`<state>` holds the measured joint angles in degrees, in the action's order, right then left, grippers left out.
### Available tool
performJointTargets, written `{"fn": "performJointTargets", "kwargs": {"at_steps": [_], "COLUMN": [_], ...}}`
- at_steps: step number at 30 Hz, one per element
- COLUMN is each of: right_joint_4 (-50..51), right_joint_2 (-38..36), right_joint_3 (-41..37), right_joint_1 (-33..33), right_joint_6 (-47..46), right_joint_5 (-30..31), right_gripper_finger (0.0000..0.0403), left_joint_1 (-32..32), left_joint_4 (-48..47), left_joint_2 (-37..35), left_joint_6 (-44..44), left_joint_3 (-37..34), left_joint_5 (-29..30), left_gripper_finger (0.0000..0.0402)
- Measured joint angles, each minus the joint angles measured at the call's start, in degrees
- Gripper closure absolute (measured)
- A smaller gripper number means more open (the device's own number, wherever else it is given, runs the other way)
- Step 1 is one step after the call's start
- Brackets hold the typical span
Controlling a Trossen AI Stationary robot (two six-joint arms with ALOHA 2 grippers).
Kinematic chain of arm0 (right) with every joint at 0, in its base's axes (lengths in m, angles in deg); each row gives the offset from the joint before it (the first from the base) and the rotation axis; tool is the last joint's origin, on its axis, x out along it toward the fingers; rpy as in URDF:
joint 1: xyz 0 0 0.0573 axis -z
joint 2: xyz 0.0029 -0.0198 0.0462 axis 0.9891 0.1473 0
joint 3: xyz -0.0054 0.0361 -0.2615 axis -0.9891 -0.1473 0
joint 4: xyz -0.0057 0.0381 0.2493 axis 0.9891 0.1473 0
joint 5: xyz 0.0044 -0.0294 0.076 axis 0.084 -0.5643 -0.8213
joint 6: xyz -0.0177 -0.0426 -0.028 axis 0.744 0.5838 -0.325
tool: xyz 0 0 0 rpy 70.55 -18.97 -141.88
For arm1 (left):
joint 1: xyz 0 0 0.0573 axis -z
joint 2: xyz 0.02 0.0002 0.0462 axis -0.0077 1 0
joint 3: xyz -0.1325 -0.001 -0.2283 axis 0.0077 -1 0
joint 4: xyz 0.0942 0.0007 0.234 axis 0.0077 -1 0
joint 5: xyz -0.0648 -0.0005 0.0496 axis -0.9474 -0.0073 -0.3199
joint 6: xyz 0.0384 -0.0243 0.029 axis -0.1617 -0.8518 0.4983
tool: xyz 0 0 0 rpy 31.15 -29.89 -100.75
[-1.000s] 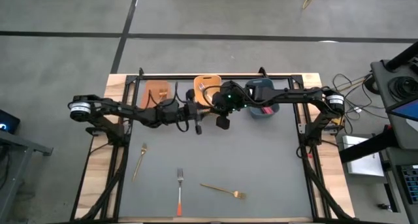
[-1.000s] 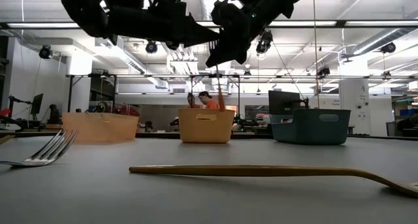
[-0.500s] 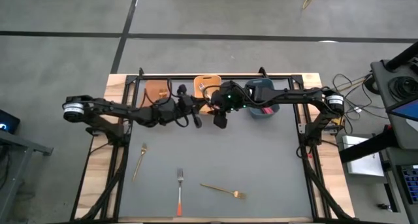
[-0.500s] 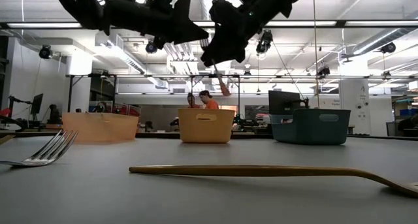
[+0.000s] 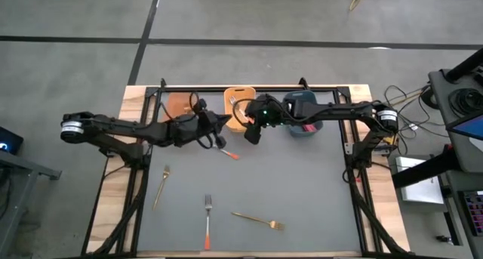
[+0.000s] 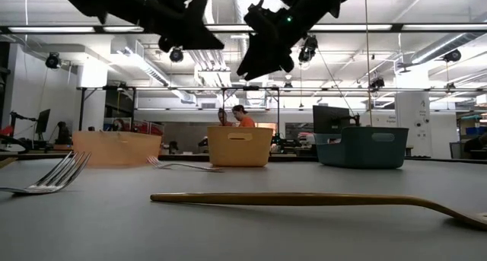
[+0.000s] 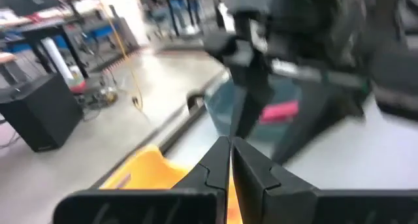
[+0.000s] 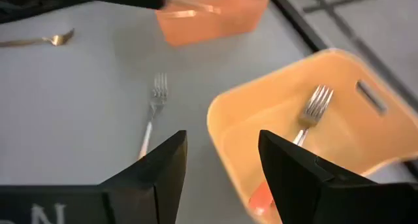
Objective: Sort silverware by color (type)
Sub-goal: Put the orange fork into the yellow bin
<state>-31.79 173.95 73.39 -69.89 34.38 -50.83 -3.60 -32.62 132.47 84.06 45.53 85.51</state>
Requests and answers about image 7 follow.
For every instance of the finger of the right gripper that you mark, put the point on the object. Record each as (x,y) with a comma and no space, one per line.
(320,113)
(251,100)

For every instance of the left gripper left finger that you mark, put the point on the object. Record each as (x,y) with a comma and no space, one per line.
(212,178)

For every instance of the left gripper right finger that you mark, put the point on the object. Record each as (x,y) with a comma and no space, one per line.
(254,178)

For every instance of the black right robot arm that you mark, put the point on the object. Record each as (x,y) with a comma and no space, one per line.
(395,70)

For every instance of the teal plastic bin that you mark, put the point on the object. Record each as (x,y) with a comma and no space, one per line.
(222,109)

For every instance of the yellow plastic bin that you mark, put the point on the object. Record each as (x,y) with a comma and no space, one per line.
(147,171)

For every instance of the person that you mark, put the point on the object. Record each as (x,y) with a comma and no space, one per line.
(183,11)

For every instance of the black speaker box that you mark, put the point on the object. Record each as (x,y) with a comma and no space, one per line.
(39,113)

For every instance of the white roll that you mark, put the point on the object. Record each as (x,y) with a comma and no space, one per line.
(55,57)

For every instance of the dark desk monitor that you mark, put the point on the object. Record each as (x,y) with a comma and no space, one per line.
(29,0)

